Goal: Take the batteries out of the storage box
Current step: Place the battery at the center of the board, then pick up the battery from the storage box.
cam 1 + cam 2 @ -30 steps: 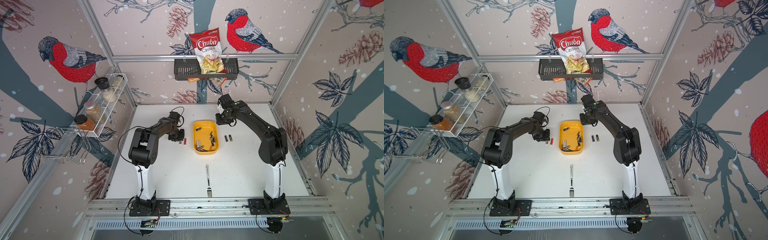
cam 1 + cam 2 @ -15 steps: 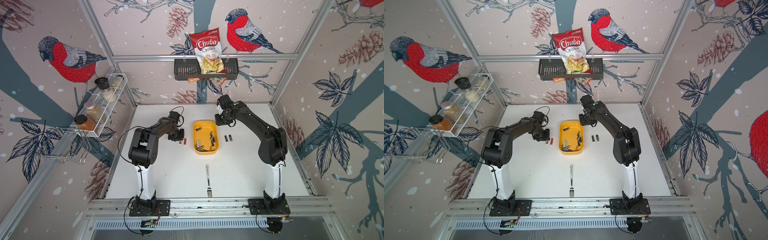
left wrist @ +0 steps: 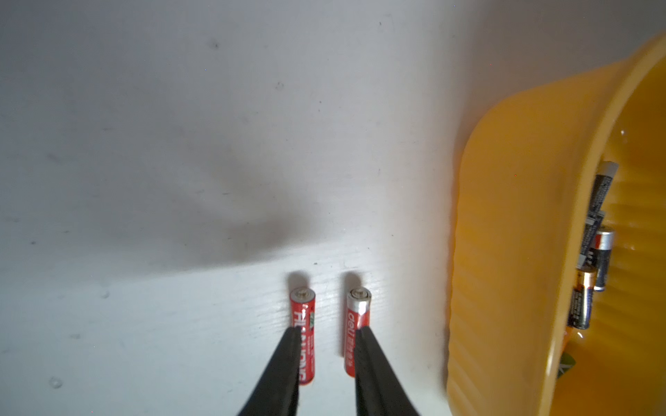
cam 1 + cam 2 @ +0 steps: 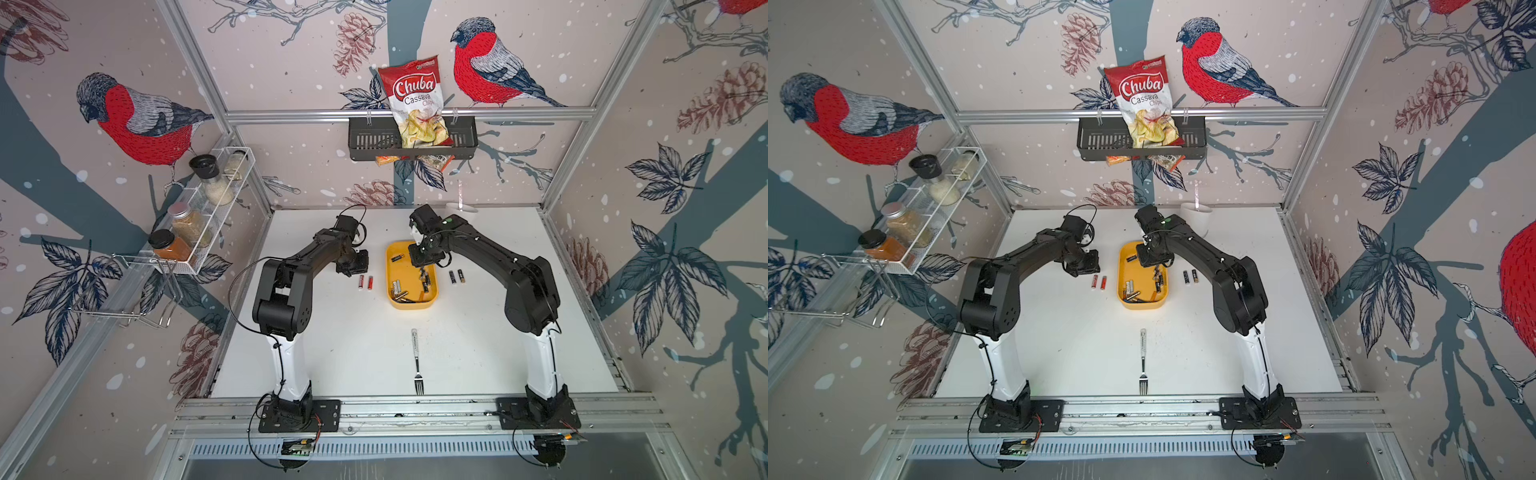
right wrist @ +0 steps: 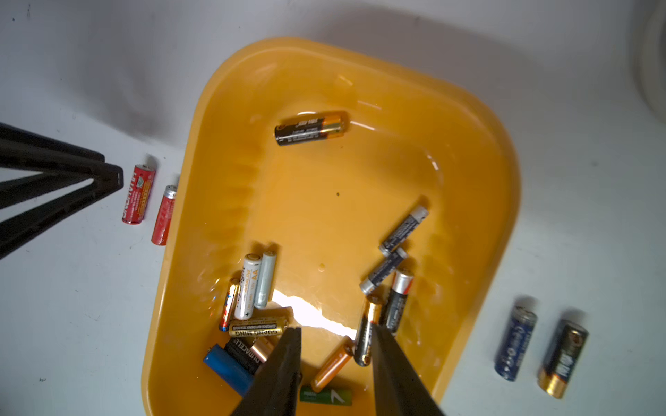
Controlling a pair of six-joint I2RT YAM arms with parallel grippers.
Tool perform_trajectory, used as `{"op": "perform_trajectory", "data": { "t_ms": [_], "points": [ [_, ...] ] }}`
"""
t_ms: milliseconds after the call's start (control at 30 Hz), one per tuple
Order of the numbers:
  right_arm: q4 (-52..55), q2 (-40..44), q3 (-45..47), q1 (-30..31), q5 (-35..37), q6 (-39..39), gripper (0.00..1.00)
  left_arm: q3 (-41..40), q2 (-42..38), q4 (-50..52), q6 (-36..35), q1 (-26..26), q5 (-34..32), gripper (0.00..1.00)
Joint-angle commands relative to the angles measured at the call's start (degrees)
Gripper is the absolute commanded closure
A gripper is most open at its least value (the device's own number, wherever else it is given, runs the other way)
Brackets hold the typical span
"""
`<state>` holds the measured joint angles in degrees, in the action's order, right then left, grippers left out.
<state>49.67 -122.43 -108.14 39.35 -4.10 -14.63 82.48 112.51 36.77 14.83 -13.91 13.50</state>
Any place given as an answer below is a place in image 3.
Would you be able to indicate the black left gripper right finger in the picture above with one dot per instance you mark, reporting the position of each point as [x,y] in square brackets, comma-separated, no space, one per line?
[378,390]

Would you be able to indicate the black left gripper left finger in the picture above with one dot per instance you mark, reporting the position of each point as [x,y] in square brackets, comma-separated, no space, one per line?
[277,390]

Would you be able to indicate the red silver-top battery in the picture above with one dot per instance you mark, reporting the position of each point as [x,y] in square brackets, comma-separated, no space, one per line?
[357,316]

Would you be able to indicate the yellow plastic storage box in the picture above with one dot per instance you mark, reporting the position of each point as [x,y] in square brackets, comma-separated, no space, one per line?
[524,186]

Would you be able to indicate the green battery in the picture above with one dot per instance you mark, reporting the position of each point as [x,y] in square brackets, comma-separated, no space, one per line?
[567,362]

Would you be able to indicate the gold black AAA battery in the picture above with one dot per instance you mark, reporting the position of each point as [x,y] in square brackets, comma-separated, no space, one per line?
[582,298]

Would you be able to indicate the silver black battery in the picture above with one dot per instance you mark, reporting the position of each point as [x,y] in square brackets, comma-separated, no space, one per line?
[601,253]

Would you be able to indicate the grey black aaa battery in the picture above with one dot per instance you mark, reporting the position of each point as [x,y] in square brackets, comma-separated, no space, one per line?
[603,180]
[591,227]

